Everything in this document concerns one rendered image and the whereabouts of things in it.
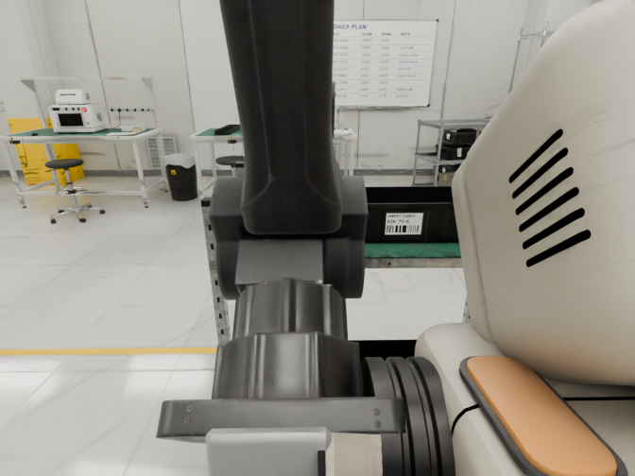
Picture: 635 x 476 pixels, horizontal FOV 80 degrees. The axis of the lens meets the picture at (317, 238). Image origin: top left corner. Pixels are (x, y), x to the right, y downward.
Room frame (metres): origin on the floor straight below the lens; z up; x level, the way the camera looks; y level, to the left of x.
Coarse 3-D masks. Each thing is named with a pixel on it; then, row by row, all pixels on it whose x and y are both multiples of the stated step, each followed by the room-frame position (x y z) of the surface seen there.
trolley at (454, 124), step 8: (424, 120) 4.28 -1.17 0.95; (432, 120) 4.31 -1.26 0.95; (440, 120) 4.34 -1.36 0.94; (448, 120) 4.36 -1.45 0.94; (456, 120) 4.39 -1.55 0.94; (464, 120) 4.41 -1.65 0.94; (472, 120) 4.44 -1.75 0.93; (480, 120) 4.46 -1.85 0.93; (488, 120) 4.34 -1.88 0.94; (440, 128) 3.81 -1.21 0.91; (448, 128) 3.83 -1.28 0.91; (456, 128) 3.86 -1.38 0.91; (440, 136) 3.81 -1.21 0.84; (416, 144) 4.25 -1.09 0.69; (440, 144) 3.81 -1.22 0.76; (416, 152) 4.24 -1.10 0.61; (424, 152) 4.30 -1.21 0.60; (432, 152) 4.32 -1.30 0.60; (416, 160) 4.24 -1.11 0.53; (424, 160) 4.04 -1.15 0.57; (432, 160) 3.87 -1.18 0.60; (440, 160) 4.06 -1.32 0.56; (464, 160) 3.87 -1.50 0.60; (416, 184) 4.28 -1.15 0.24; (424, 184) 4.31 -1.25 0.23; (432, 184) 4.33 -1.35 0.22
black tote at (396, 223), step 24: (384, 192) 1.10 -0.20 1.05; (408, 192) 1.10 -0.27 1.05; (432, 192) 1.10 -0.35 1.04; (384, 216) 0.93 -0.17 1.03; (408, 216) 0.93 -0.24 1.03; (432, 216) 0.93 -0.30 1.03; (384, 240) 0.93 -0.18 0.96; (408, 240) 0.93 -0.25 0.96; (432, 240) 0.93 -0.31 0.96; (456, 240) 0.94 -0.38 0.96
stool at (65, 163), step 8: (56, 160) 3.88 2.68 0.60; (64, 160) 3.89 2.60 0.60; (72, 160) 3.89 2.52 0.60; (80, 160) 3.89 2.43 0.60; (56, 168) 3.67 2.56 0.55; (64, 168) 3.80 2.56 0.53; (72, 184) 3.82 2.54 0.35; (56, 192) 3.76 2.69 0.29; (72, 192) 3.79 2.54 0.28; (80, 192) 3.77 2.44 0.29; (72, 200) 3.80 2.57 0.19; (64, 208) 3.85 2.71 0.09; (72, 208) 3.82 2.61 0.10; (80, 208) 3.83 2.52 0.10; (88, 208) 3.85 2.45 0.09; (96, 208) 3.88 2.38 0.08; (56, 216) 3.64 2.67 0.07; (80, 216) 3.62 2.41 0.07
